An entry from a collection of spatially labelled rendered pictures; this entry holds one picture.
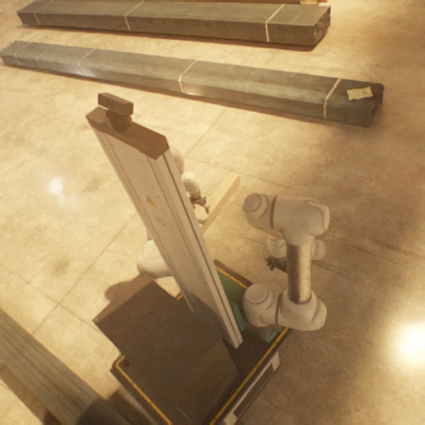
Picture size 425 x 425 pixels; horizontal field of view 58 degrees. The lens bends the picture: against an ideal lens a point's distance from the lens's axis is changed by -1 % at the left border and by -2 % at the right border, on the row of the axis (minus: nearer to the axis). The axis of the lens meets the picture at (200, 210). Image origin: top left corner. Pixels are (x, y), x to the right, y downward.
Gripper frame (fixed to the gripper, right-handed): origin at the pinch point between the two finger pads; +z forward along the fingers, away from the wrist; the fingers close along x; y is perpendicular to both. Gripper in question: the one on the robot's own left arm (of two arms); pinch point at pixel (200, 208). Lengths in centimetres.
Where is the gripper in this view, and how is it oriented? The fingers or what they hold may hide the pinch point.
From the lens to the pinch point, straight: 305.1
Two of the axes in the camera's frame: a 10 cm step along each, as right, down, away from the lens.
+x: -8.1, -3.0, 5.1
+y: 5.4, -7.1, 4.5
